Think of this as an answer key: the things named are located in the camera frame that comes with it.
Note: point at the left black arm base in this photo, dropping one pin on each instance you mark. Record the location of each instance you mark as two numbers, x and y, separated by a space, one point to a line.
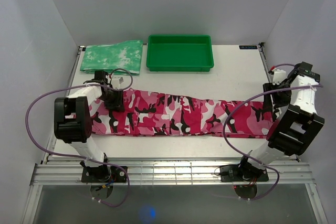
103 174

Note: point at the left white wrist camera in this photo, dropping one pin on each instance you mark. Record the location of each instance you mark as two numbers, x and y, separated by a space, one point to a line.
116 82

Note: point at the pink camouflage trousers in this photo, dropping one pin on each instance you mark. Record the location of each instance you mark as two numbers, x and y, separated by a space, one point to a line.
159 114

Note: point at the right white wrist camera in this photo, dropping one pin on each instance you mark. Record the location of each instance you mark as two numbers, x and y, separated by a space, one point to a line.
277 76

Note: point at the green plastic tray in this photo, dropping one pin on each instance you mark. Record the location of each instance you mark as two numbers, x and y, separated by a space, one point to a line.
179 53

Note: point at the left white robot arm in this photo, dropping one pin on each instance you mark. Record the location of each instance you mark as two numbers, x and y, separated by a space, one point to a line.
73 123

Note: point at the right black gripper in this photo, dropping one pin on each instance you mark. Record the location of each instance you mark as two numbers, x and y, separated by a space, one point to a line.
277 102

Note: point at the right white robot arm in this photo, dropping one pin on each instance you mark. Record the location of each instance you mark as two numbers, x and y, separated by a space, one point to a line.
291 99

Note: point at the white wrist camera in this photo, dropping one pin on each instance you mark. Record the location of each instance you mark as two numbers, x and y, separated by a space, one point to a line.
116 82
277 76

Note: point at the dark label sticker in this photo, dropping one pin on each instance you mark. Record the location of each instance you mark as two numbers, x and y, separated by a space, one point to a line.
248 47

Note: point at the aluminium rail frame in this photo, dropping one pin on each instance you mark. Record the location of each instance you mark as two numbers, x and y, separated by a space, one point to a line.
172 180

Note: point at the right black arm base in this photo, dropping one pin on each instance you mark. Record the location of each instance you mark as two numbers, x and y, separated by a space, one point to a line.
238 173

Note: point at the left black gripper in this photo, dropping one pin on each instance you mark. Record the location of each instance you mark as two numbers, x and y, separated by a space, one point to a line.
117 104

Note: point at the folded green white trousers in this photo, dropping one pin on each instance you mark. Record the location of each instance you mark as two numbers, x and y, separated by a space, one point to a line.
126 55

